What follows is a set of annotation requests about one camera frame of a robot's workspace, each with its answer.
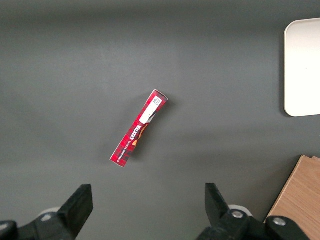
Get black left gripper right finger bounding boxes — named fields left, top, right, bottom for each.
left=197, top=183, right=311, bottom=240

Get beige plastic tray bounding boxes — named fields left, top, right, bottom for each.
left=283, top=17, right=320, bottom=118

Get wooden drawer cabinet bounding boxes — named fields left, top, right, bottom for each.
left=263, top=154, right=320, bottom=240

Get red tartan cookie box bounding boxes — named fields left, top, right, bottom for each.
left=109, top=89, right=169, bottom=168

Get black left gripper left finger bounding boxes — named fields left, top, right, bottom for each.
left=0, top=184, right=94, bottom=240

